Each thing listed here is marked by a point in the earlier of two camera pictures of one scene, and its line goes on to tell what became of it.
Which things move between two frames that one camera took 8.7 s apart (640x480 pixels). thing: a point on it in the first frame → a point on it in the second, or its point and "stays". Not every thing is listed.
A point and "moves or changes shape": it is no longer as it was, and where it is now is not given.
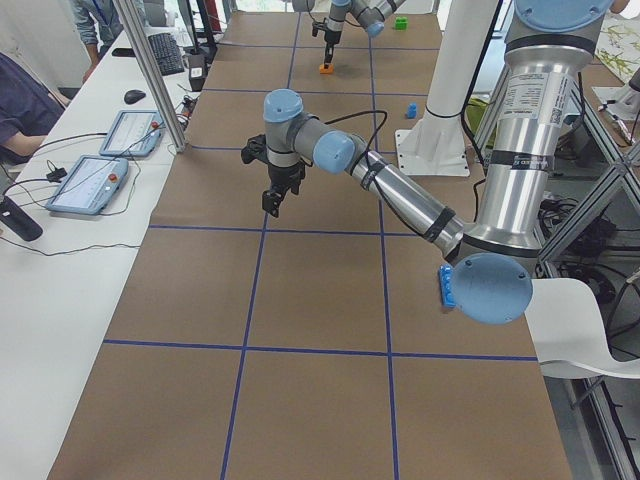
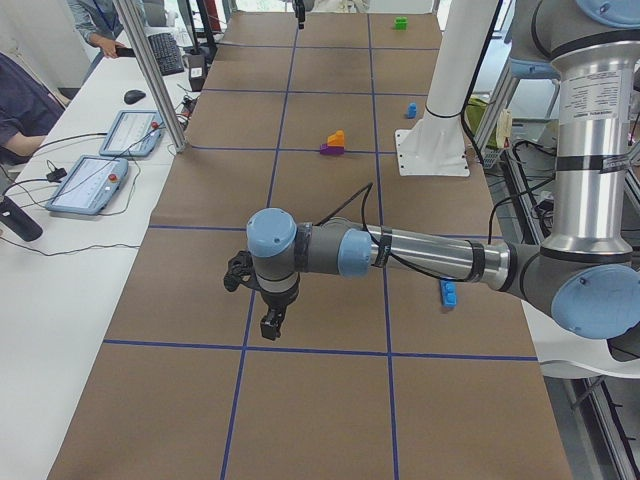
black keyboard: (167, 52) stays
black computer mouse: (133, 96) stays
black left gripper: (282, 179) → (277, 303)
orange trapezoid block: (323, 70) moves or changes shape
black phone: (123, 52) stays
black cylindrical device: (19, 220) stays
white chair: (568, 335) stays
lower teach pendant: (89, 186) stays
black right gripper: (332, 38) → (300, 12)
